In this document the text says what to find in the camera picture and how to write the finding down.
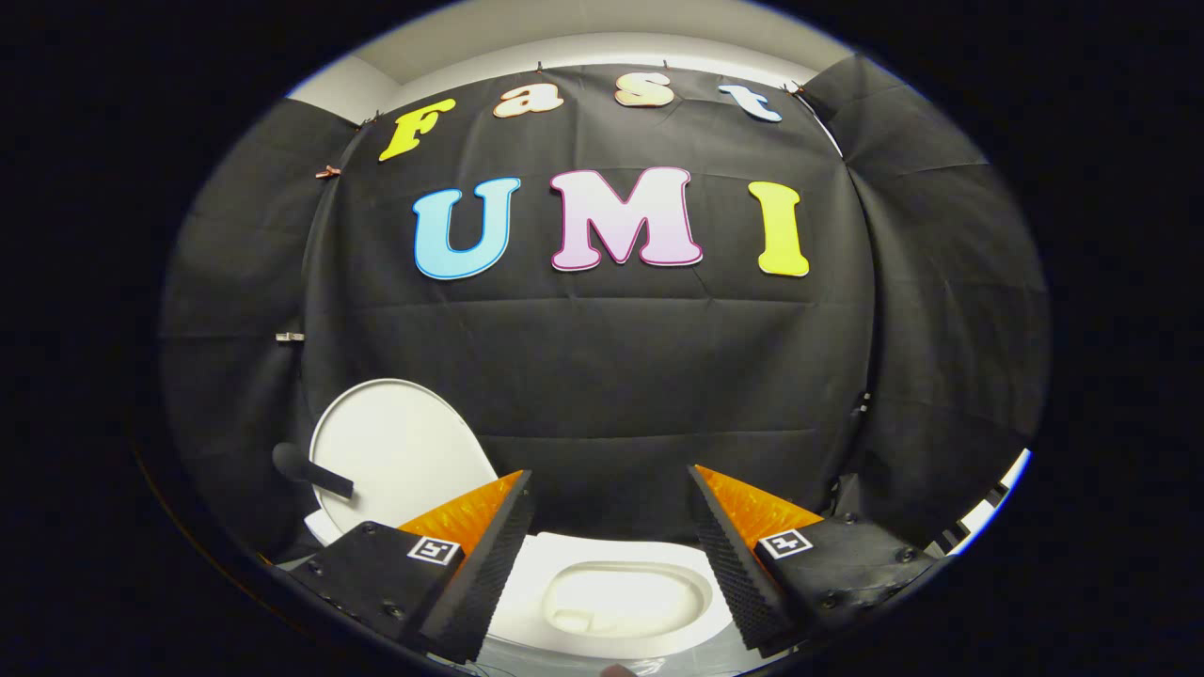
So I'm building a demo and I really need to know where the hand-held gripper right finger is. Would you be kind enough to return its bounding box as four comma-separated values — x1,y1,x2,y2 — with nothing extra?
687,464,939,657

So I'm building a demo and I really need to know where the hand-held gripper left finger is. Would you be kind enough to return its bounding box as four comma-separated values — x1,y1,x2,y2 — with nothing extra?
287,469,537,665

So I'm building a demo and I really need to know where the white toilet lid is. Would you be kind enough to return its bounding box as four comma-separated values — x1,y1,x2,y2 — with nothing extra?
309,378,499,546

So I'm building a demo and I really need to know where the black lid handle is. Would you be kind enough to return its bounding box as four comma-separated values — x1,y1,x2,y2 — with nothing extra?
272,442,356,500

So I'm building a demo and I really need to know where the black backdrop cloth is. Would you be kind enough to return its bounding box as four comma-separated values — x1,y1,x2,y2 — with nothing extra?
158,55,1050,565

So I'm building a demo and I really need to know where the black and white striped panel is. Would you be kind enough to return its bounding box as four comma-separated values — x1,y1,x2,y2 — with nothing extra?
927,449,1033,558

